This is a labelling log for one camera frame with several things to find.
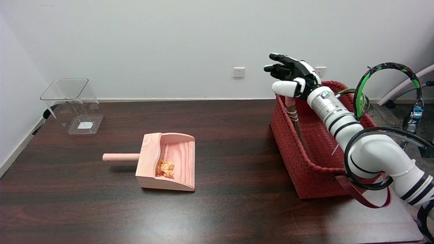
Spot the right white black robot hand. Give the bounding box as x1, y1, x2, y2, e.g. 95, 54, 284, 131
264, 53, 322, 100

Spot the small brown bristle broom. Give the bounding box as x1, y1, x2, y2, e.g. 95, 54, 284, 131
285, 96, 304, 146

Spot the brown woven basket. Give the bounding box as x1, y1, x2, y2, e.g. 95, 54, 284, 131
270, 81, 392, 209

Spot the grey office chair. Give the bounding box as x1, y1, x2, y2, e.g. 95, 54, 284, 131
377, 64, 434, 158

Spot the wooden dustpan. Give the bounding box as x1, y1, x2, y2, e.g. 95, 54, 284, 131
103, 133, 196, 192

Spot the crumpled yellow paper ball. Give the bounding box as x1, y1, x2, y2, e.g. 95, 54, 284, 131
156, 160, 175, 179

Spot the clear plastic container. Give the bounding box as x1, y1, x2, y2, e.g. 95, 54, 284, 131
40, 78, 104, 135

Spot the black green braided cable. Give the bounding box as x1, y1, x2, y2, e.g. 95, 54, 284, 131
336, 62, 425, 134

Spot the black cable loop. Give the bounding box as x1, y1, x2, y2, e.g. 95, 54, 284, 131
344, 126, 434, 191

